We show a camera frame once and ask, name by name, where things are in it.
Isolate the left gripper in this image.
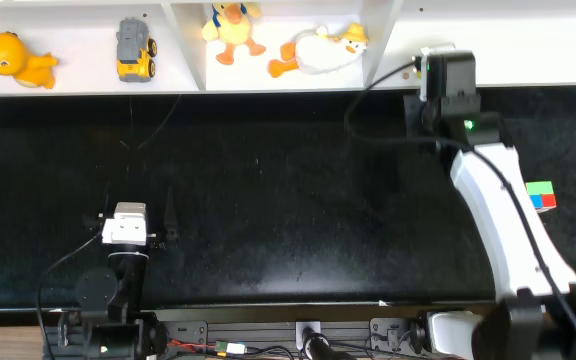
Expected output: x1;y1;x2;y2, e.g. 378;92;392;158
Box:
98;182;180;250

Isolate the yellow rubber duck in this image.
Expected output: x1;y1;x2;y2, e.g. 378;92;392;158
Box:
0;31;60;91

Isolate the many-coloured puzzle cube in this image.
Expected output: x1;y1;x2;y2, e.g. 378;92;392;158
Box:
525;180;558;214

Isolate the grey and yellow toy truck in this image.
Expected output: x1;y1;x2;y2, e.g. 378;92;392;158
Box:
115;17;159;84

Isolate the yellow plush duck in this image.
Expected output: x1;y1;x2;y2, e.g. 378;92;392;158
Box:
201;2;268;67

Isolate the white plush duck with hat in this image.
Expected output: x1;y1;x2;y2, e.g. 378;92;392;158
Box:
267;22;370;79

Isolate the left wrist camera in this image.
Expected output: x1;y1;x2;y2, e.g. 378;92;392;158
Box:
101;201;149;247

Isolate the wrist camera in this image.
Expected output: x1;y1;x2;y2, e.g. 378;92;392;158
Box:
418;42;457;102
101;201;149;247

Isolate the black cable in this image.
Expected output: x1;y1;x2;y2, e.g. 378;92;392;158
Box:
342;58;576;360
35;229;104;360

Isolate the mounting rail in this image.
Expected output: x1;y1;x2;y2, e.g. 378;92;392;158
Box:
42;309;474;360

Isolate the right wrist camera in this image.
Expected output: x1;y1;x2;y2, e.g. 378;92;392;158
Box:
418;42;457;102

